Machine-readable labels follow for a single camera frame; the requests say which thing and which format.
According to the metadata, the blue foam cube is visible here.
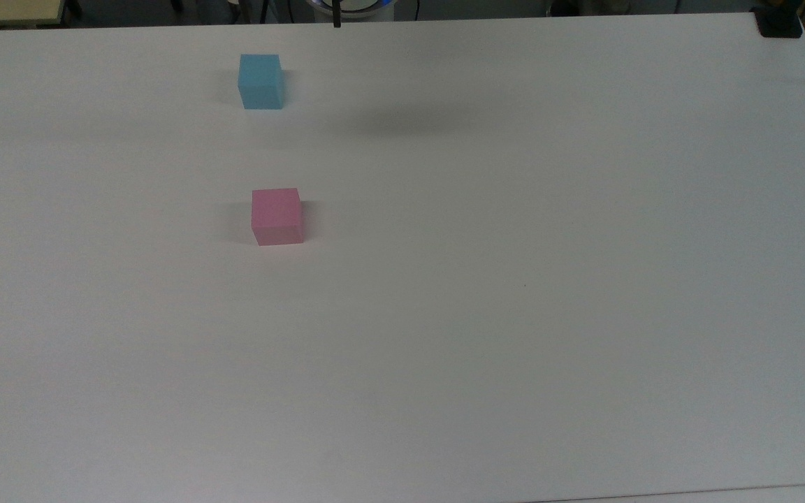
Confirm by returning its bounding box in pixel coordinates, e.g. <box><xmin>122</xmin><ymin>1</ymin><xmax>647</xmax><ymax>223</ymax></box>
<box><xmin>238</xmin><ymin>54</ymin><xmax>285</xmax><ymax>111</ymax></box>

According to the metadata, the beige wooden table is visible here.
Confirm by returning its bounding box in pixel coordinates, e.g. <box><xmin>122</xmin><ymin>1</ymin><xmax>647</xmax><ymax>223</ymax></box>
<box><xmin>0</xmin><ymin>0</ymin><xmax>72</xmax><ymax>29</ymax></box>

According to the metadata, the black table clamp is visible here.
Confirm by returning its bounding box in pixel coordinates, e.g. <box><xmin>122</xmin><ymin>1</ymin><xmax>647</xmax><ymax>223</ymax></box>
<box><xmin>754</xmin><ymin>0</ymin><xmax>804</xmax><ymax>39</ymax></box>

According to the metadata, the pink foam cube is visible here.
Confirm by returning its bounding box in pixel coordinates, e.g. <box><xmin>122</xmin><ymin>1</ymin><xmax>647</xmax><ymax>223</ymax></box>
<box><xmin>251</xmin><ymin>187</ymin><xmax>305</xmax><ymax>247</ymax></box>

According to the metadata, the white robot base blue ring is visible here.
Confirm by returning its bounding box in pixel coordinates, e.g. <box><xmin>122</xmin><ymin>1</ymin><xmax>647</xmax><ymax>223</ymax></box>
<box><xmin>305</xmin><ymin>0</ymin><xmax>397</xmax><ymax>15</ymax></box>

